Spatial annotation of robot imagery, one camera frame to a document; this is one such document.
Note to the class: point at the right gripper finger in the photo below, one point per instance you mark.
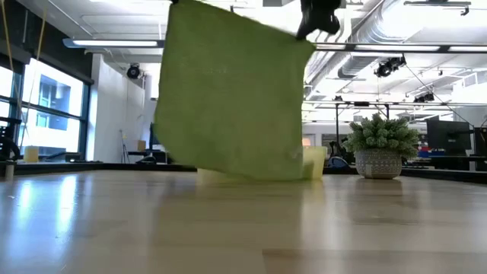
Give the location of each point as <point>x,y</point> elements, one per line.
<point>317,17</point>

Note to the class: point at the large glass window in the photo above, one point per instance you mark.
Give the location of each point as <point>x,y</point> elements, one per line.
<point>57,125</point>

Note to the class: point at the black computer monitor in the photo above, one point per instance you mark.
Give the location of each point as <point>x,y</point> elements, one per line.
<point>154,135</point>
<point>448,134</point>
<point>481,141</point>

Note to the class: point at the long fluorescent light strip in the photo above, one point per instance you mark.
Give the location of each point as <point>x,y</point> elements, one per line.
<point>114,43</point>

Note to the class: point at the green artificial potted plant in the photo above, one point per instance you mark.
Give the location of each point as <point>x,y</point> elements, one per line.
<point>380,137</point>

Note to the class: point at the black gantry frame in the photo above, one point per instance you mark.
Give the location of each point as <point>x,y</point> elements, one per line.
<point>361,103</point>

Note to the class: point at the black office chair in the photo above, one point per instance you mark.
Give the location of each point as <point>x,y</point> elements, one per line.
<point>7,146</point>

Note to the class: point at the yellow translucent plastic basket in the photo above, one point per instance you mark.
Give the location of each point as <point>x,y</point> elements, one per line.
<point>316,161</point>

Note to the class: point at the small grey post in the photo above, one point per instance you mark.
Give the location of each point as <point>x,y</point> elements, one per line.
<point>9,171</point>

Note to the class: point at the silver ventilation duct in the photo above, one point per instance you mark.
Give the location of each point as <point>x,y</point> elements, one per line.
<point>373,30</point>

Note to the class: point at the lime green microfiber towel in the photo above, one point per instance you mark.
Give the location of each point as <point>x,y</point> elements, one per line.
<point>228,95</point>

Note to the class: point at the yellow bin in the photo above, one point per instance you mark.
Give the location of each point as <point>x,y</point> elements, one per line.
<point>31,154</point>

